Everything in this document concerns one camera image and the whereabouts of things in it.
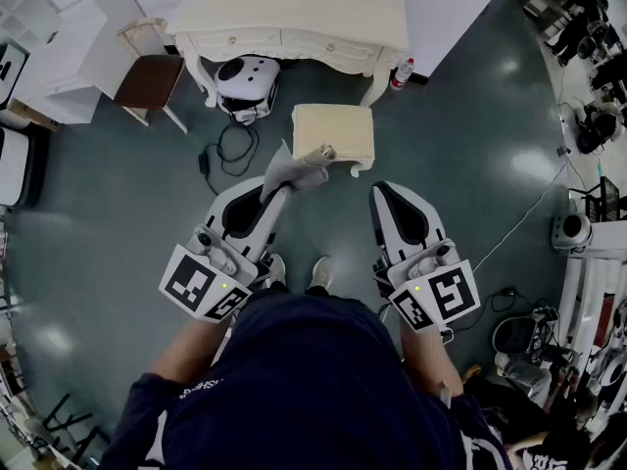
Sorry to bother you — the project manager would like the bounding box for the cream carved dressing table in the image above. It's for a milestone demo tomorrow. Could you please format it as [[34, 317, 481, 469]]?
[[166, 0, 410, 110]]

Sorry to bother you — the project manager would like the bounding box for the grey round pet carrier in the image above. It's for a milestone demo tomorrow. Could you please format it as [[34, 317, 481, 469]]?
[[553, 211, 594, 254]]

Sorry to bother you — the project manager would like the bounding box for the person's left forearm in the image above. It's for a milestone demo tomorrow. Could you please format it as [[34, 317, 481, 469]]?
[[151, 310, 236, 396]]

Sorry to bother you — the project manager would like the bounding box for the black wire rack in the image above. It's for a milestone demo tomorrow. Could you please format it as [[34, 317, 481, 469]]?
[[567, 176, 621, 224]]

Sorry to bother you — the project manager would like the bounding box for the person's navy shirt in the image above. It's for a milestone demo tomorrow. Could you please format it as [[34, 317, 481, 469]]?
[[97, 294, 513, 470]]

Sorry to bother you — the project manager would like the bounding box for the white metal table frame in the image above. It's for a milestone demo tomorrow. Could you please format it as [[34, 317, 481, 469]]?
[[557, 222, 627, 356]]

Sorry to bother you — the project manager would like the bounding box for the clear bottle with red cap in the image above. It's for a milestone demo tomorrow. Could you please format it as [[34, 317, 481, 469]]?
[[389, 57, 416, 91]]

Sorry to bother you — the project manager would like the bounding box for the brown seat chair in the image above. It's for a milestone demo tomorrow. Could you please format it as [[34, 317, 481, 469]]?
[[113, 17, 190, 135]]

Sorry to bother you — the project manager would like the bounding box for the grey cloth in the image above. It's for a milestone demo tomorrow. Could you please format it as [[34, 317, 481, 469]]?
[[258, 138, 339, 204]]

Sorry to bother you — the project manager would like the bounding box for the white shelf cabinet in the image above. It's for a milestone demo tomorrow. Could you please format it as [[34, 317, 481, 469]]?
[[0, 0, 109, 126]]

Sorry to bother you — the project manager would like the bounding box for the black metal frame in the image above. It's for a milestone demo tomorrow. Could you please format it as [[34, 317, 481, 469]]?
[[24, 394, 110, 465]]

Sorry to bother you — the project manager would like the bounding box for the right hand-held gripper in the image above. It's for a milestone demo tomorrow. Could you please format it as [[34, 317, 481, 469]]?
[[369, 179, 482, 335]]

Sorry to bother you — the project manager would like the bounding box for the person's left shoe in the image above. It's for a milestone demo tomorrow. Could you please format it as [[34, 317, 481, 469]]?
[[266, 253, 287, 288]]

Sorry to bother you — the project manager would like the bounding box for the black cable with power adapter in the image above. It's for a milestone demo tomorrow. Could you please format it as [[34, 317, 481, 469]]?
[[198, 122, 261, 195]]

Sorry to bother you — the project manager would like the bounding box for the cream upholstered stool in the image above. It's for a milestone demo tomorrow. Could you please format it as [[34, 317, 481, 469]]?
[[291, 103, 376, 179]]

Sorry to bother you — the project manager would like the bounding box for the white box with black sides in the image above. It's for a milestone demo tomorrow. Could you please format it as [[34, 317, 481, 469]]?
[[0, 124, 50, 210]]

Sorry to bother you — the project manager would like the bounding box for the person's right shoe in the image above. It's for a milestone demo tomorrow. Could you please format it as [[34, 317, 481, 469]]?
[[312, 256, 335, 291]]

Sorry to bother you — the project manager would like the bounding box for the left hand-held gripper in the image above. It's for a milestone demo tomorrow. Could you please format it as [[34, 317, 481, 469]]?
[[158, 175, 291, 323]]

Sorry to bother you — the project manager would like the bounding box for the person's right forearm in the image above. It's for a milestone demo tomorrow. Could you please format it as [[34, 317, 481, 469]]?
[[399, 323, 464, 400]]

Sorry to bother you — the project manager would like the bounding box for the thin white floor cable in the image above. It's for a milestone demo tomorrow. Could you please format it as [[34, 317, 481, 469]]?
[[469, 159, 572, 273]]

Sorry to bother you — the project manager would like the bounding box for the white round robot device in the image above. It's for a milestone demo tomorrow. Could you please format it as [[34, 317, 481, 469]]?
[[214, 55, 281, 125]]

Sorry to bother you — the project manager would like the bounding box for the person's shoe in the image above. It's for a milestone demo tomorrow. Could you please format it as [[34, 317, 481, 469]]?
[[266, 253, 287, 288], [312, 256, 335, 291]]

